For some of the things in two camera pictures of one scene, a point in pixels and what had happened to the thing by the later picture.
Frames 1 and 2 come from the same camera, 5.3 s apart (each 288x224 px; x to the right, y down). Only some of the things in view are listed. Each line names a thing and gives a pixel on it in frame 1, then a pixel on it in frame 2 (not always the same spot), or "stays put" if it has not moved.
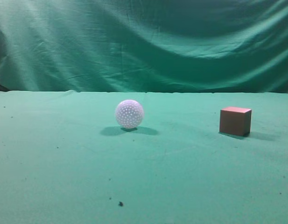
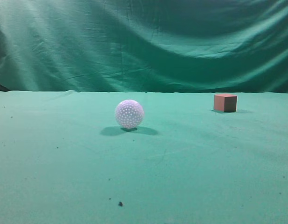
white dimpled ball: x=129 y=114 stays put
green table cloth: x=60 y=157 stays put
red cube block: x=235 y=121 → x=225 y=103
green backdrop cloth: x=239 y=46 stays put
